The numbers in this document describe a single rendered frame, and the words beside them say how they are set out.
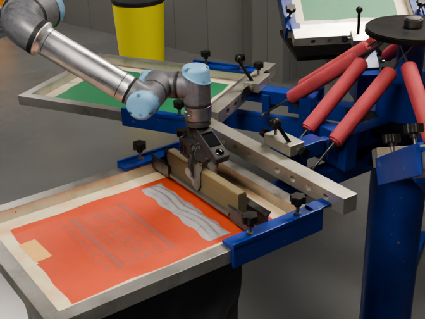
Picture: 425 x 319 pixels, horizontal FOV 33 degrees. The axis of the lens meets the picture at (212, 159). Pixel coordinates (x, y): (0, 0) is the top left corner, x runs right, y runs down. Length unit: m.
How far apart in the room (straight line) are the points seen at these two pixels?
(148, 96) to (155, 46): 3.99
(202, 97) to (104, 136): 3.05
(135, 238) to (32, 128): 3.33
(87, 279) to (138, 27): 4.06
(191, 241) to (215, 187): 0.18
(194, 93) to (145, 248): 0.43
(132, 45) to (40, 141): 1.25
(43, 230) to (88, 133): 3.02
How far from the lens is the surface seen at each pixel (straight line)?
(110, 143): 4.79
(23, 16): 1.89
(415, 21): 2.42
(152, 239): 1.90
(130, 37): 5.72
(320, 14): 3.15
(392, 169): 1.73
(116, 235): 1.93
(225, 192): 1.92
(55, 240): 1.94
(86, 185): 2.13
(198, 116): 1.92
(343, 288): 3.34
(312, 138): 2.24
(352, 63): 2.38
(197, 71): 1.88
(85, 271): 1.80
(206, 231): 1.90
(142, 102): 1.78
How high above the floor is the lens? 1.96
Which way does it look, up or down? 26 degrees down
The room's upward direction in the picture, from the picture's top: 2 degrees counter-clockwise
